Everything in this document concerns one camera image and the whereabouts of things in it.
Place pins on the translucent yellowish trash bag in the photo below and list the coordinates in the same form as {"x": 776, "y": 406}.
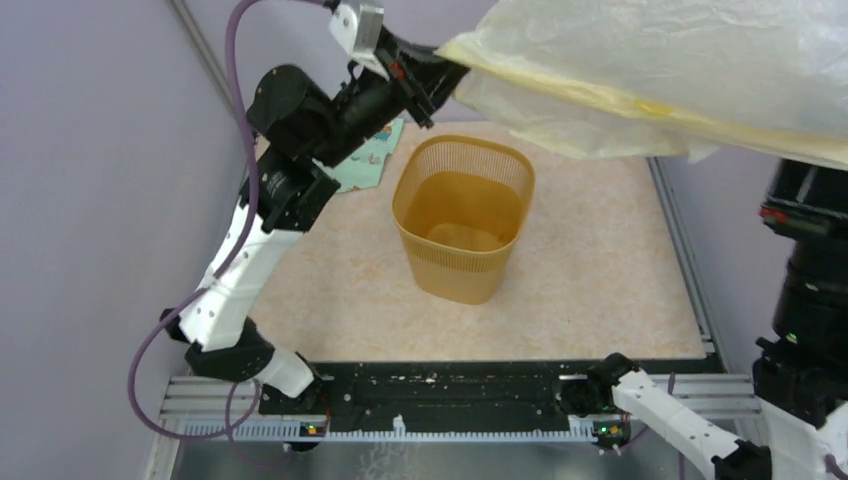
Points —
{"x": 608, "y": 79}

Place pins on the green patterned cloth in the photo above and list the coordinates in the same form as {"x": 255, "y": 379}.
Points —
{"x": 364, "y": 168}

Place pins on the orange plastic trash bin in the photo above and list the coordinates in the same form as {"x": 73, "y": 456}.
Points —
{"x": 460, "y": 206}

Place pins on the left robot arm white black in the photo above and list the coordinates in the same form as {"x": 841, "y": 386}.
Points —
{"x": 308, "y": 133}

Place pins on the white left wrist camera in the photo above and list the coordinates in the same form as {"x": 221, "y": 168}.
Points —
{"x": 356, "y": 26}

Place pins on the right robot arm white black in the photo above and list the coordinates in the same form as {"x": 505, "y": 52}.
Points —
{"x": 800, "y": 378}

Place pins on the grey slotted cable duct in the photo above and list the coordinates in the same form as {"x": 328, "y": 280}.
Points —
{"x": 294, "y": 431}

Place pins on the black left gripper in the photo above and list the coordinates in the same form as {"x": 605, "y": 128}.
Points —
{"x": 425, "y": 78}

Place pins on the left aluminium frame post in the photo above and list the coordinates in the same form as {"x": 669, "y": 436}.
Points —
{"x": 203, "y": 51}

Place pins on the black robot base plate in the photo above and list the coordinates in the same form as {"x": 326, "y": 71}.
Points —
{"x": 443, "y": 397}

